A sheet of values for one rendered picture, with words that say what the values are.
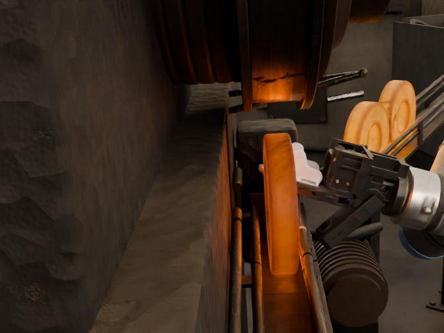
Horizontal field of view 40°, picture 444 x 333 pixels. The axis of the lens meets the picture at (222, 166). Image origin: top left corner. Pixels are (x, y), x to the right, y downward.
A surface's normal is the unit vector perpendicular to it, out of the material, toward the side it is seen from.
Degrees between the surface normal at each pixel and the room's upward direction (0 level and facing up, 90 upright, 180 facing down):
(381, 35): 90
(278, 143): 15
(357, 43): 90
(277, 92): 152
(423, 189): 57
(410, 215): 105
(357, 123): 50
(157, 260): 0
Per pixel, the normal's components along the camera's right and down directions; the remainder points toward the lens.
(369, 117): 0.79, 0.14
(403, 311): -0.06, -0.95
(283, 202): -0.04, -0.06
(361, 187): -0.04, 0.31
